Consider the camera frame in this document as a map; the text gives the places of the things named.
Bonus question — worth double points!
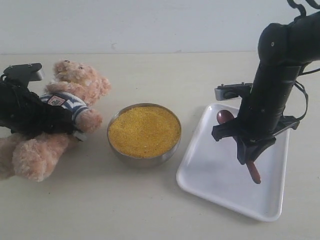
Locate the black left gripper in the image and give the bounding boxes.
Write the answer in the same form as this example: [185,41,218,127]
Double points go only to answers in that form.
[0,80,87,142]

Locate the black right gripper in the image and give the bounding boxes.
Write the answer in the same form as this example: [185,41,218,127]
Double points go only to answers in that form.
[211,63,304,165]

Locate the dark red wooden spoon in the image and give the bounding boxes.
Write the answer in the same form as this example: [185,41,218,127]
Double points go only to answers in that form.
[216,109,262,184]

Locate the beige teddy bear striped shirt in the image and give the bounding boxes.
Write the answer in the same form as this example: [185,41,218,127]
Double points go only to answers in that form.
[0,60,111,182]

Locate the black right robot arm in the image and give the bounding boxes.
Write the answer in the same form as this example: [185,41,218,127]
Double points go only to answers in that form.
[211,13,320,165]

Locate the yellow millet grains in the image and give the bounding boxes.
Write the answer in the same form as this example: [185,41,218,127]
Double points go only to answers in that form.
[108,106,181,159]

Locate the white rectangular plastic tray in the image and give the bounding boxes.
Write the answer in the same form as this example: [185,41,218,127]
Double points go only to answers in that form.
[176,102,290,222]

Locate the round metal bowl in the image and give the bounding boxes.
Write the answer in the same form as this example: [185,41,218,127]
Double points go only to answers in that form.
[106,102,182,169]

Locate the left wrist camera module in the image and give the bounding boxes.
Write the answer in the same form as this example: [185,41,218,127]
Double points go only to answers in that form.
[3,63,45,83]

